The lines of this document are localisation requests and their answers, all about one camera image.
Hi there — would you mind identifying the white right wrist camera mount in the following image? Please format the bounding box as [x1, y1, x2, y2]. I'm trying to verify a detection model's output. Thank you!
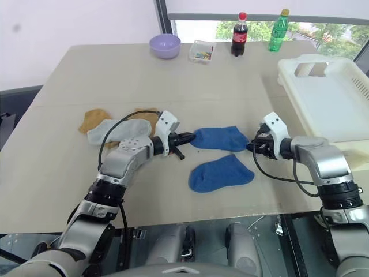
[263, 111, 291, 160]

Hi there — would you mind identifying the grey right robot leg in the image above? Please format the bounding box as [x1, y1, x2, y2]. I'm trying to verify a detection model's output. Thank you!
[224, 222, 263, 277]

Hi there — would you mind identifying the tan sock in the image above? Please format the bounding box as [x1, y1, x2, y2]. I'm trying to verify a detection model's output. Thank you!
[78, 108, 112, 134]
[104, 107, 160, 149]

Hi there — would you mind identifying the cola bottle with red cap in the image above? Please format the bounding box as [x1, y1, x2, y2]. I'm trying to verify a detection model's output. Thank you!
[231, 12, 248, 57]

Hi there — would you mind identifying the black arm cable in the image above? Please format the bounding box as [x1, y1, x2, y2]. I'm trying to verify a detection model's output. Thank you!
[97, 110, 161, 174]
[252, 149, 321, 199]

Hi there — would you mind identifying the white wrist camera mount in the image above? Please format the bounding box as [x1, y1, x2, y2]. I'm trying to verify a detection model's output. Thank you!
[155, 110, 181, 157]
[263, 111, 291, 160]

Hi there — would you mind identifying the grey robot torso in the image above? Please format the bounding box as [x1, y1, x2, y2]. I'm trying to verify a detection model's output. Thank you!
[106, 259, 260, 277]

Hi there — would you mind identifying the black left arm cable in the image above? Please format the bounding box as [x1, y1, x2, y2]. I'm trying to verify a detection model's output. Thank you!
[97, 110, 161, 174]

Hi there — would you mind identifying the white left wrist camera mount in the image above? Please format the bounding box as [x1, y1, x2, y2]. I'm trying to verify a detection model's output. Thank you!
[155, 110, 181, 157]

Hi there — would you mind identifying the dark window frame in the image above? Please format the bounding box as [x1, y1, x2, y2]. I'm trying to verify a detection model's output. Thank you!
[157, 0, 369, 44]

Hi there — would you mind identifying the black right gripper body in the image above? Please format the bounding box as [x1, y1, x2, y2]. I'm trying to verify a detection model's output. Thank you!
[254, 123, 279, 160]

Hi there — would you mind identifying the grey robot leg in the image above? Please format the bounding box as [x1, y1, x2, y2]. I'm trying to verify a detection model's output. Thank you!
[144, 223, 197, 269]
[224, 222, 263, 277]

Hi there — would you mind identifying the clear box of clothespins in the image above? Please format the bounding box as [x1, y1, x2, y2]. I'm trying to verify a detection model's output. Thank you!
[189, 39, 217, 63]

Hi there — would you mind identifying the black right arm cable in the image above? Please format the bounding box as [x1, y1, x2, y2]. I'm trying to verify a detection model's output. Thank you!
[252, 149, 321, 199]

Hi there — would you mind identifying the grey sock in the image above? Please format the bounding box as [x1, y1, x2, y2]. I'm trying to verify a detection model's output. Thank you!
[86, 118, 152, 147]

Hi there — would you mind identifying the blue sock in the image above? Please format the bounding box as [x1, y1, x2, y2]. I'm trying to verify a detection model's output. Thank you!
[188, 154, 255, 193]
[190, 125, 250, 152]

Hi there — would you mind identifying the grey left robot leg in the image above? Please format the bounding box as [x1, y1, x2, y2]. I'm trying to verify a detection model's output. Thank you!
[144, 223, 197, 269]

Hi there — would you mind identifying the purple bowl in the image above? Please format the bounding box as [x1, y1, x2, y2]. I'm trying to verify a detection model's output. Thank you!
[149, 33, 182, 60]

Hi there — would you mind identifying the white plastic basket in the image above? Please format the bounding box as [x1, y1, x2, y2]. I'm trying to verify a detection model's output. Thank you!
[277, 54, 369, 145]

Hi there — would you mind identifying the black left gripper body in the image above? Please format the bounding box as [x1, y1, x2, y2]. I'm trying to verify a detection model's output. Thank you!
[167, 132, 185, 151]

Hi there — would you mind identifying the green bottle with yellow cap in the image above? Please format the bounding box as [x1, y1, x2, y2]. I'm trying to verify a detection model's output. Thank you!
[268, 9, 290, 53]

